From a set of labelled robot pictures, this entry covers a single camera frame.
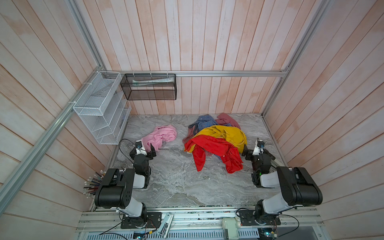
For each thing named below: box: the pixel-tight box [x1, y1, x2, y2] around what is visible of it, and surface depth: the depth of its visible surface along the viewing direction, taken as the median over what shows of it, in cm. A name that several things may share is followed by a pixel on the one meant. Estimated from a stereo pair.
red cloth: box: [184, 134, 244, 174], surface depth 91 cm
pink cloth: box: [141, 125, 177, 152], surface depth 102 cm
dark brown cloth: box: [182, 123, 200, 144], surface depth 109 cm
